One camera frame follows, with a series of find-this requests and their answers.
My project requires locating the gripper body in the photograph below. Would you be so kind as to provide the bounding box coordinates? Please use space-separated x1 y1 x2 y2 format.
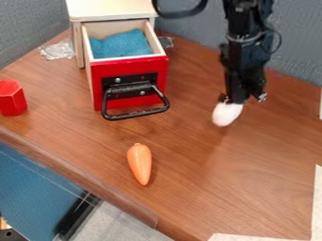
216 61 269 105

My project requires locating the white toy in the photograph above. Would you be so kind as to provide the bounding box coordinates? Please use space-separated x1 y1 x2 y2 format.
211 101 246 128

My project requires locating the drawer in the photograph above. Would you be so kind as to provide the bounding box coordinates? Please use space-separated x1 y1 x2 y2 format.
80 18 171 121

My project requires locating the blue cloth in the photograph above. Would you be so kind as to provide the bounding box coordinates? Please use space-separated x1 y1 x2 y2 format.
88 28 155 59

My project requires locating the orange toy carrot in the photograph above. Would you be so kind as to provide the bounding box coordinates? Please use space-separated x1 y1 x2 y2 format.
125 142 153 186

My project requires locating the cabinet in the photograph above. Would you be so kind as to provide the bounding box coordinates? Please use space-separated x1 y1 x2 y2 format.
64 0 160 70

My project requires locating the clear plastic wrap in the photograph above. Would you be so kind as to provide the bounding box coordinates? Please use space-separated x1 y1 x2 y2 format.
39 39 77 61

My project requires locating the red block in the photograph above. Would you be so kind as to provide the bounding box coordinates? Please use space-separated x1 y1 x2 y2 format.
0 78 29 117

